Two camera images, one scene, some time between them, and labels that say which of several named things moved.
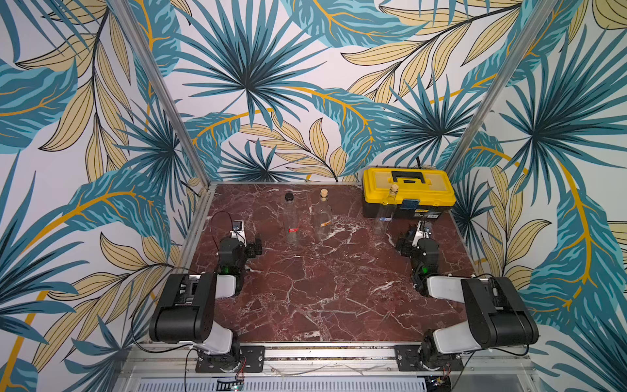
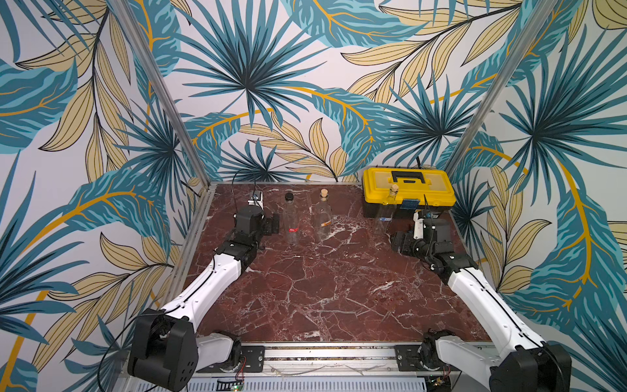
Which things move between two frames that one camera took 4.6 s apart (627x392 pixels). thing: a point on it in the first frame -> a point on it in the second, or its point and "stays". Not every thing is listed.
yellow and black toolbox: [423, 193] stays
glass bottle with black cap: [291, 220] stays
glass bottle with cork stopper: [322, 216] stays
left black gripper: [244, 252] -> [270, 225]
